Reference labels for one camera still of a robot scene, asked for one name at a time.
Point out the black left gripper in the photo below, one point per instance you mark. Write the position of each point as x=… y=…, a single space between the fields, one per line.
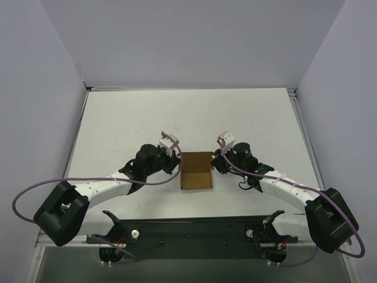
x=171 y=163

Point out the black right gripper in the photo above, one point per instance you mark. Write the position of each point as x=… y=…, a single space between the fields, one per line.
x=221 y=164

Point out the brown paper box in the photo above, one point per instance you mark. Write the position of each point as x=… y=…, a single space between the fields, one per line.
x=196 y=173

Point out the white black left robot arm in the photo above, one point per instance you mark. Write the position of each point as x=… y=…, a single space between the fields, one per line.
x=62 y=214

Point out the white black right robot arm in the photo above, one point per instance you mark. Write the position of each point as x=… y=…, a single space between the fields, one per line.
x=324 y=217

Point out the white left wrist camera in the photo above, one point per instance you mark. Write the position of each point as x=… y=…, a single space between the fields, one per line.
x=169 y=143

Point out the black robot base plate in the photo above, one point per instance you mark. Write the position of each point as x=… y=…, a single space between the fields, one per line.
x=233 y=237

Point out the aluminium table edge rail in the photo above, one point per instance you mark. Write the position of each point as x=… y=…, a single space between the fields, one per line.
x=294 y=101

